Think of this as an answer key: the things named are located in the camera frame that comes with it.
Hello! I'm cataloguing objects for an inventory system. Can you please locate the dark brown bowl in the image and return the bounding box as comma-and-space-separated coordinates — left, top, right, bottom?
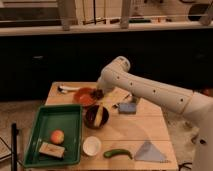
83, 104, 110, 130

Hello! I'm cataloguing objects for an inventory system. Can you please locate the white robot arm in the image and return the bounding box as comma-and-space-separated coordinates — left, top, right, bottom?
97, 56, 213, 171

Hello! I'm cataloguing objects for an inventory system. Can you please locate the red yellow apple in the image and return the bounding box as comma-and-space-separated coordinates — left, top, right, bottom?
50, 130, 64, 145

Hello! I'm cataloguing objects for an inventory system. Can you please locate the blue sponge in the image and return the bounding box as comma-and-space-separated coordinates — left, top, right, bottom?
118, 103, 136, 114

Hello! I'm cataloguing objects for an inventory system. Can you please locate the black metal stand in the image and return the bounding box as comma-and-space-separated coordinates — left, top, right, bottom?
11, 123, 18, 171

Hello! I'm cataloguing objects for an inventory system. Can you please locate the red bowl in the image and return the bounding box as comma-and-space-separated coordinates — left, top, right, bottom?
73, 87, 96, 107

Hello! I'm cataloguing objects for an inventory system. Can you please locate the green plastic tray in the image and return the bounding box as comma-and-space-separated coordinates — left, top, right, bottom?
23, 104, 82, 168

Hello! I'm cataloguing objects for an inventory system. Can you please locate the dark purple grapes bunch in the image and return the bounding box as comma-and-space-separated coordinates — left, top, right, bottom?
90, 89, 104, 100

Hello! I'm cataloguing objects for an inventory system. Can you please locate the yellow corn cob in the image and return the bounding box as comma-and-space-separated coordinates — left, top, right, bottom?
94, 104, 103, 127

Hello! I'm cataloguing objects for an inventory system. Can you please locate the grey triangular cloth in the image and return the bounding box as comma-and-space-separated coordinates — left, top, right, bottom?
134, 141, 167, 162

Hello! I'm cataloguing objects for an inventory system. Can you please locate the small white bowl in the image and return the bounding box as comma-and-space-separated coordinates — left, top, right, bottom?
83, 136, 101, 156

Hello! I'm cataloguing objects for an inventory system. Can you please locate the tan sponge block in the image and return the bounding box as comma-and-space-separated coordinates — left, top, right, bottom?
39, 142, 65, 158

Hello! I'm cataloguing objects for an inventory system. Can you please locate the white handled utensil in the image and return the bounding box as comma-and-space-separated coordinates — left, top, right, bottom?
58, 85, 80, 93

